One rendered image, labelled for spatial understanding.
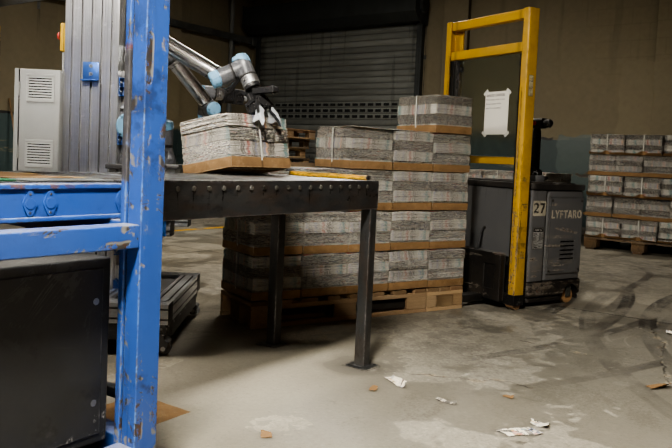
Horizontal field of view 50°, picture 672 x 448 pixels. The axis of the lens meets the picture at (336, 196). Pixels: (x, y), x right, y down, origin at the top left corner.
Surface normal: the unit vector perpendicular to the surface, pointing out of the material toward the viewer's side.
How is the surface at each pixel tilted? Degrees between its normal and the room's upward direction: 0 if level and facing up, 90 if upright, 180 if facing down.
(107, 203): 90
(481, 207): 90
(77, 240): 90
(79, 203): 90
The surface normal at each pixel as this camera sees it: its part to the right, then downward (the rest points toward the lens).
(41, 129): 0.03, 0.05
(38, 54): 0.81, 0.07
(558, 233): 0.55, 0.07
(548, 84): -0.58, 0.02
